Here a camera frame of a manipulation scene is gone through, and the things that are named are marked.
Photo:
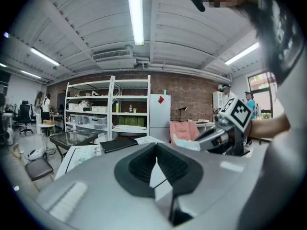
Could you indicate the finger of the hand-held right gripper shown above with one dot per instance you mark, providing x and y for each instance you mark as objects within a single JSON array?
[{"x": 213, "y": 136}]

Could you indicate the white side desk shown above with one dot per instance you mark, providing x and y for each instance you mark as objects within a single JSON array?
[{"x": 204, "y": 124}]

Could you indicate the small round white table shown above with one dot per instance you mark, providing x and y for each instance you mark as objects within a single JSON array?
[{"x": 45, "y": 126}]

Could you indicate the black office chair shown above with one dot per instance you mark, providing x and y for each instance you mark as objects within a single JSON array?
[{"x": 25, "y": 114}]

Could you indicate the fluorescent ceiling light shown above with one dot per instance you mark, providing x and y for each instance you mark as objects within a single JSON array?
[
  {"x": 242, "y": 53},
  {"x": 135, "y": 13},
  {"x": 44, "y": 56},
  {"x": 30, "y": 74}
]

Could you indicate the white fridge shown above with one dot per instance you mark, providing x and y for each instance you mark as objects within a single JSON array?
[{"x": 159, "y": 118}]

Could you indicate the ceiling air conditioner unit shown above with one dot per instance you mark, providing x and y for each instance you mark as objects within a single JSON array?
[{"x": 114, "y": 57}]

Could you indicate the person's printed white shirt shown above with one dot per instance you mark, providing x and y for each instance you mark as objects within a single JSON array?
[{"x": 287, "y": 176}]

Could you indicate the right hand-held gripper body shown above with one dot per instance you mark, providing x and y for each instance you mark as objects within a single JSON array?
[{"x": 239, "y": 114}]

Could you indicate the brown seat wooden chair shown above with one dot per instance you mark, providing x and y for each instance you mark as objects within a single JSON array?
[{"x": 39, "y": 170}]

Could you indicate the dark framed window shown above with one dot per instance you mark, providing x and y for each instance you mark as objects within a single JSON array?
[{"x": 261, "y": 95}]

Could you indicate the white round appliance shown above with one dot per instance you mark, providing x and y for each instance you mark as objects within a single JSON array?
[{"x": 10, "y": 136}]

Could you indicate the white tall cabinet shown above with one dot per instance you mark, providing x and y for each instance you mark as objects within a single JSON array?
[{"x": 219, "y": 104}]

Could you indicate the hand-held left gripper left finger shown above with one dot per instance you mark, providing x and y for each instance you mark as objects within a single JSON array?
[{"x": 96, "y": 188}]

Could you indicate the white metal shelf rack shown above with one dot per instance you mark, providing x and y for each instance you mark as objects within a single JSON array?
[{"x": 110, "y": 97}]

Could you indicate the pink padded chair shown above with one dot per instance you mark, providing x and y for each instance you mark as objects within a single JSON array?
[{"x": 182, "y": 128}]

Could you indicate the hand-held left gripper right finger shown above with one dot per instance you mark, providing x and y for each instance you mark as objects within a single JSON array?
[{"x": 216, "y": 181}]

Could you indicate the black drawer box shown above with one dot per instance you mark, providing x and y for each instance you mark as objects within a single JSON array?
[{"x": 117, "y": 144}]

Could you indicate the black desk lamp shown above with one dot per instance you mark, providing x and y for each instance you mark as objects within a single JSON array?
[{"x": 182, "y": 109}]

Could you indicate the white dome device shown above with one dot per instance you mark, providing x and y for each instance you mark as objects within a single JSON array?
[{"x": 36, "y": 154}]

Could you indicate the black rattan table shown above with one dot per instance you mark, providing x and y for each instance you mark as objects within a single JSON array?
[{"x": 74, "y": 138}]

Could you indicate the person's right forearm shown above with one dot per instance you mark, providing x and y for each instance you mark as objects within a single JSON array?
[{"x": 271, "y": 126}]

